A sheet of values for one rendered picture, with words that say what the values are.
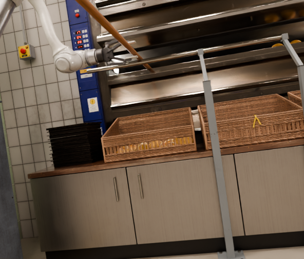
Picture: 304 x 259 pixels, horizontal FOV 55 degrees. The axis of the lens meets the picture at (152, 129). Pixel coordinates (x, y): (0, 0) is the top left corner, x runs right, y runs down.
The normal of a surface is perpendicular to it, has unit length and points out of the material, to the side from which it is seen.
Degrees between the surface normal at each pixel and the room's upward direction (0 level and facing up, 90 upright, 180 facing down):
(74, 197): 90
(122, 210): 90
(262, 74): 70
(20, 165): 90
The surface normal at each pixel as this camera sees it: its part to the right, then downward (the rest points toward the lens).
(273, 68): -0.19, -0.30
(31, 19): -0.15, 0.04
